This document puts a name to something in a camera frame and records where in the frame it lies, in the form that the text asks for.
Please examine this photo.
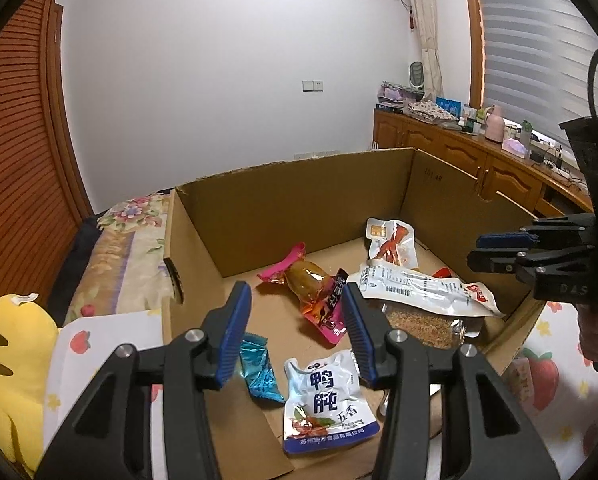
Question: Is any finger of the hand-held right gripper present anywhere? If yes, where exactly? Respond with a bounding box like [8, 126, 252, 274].
[466, 247, 530, 276]
[476, 230, 534, 250]

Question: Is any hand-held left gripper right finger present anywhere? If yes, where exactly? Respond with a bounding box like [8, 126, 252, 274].
[341, 282, 562, 480]

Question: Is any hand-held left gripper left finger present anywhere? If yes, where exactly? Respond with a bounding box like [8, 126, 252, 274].
[34, 281, 253, 480]

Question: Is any teal foil snack packet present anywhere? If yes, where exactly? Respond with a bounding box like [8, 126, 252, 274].
[238, 332, 286, 406]

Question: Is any clear packet brown grain bar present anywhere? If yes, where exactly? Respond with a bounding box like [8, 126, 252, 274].
[379, 302, 484, 351]

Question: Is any pink sausage snack packet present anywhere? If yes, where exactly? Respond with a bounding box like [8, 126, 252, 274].
[256, 242, 350, 346]

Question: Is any white snack packet red corner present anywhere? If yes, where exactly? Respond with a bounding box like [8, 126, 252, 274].
[346, 262, 507, 318]

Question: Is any white blue snack pouch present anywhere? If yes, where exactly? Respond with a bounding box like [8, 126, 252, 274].
[283, 350, 381, 456]

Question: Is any white chicken feet pouch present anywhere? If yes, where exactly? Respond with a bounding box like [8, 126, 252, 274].
[365, 216, 420, 269]

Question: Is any brown cardboard box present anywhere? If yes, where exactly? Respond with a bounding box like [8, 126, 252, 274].
[161, 147, 550, 480]

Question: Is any person's right hand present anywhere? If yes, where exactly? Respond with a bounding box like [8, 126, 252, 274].
[576, 300, 598, 373]

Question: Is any wooden cabinet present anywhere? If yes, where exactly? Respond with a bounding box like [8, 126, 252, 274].
[372, 109, 594, 221]

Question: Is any pink kettle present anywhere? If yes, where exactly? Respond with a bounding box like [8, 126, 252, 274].
[484, 105, 506, 142]

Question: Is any white fruit printed sheet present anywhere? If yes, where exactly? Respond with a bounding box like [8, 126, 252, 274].
[41, 300, 598, 480]

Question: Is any floral blanket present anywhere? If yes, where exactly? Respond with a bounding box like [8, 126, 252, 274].
[61, 192, 172, 326]

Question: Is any patterned folded cloth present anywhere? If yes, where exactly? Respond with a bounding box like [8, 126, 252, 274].
[408, 100, 460, 123]

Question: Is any stack of folded cloths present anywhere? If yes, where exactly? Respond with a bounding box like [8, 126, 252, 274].
[377, 81, 412, 111]

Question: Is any grey window blind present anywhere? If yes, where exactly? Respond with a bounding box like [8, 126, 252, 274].
[471, 0, 598, 161]

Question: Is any yellow plush toy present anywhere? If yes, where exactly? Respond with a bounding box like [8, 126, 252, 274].
[0, 292, 60, 480]

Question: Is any beige curtain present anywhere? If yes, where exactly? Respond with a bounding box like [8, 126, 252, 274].
[401, 0, 442, 103]

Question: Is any wooden wardrobe door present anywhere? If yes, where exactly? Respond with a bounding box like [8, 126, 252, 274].
[0, 0, 97, 326]

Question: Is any black charger with cables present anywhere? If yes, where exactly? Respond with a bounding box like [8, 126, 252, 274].
[529, 147, 564, 168]

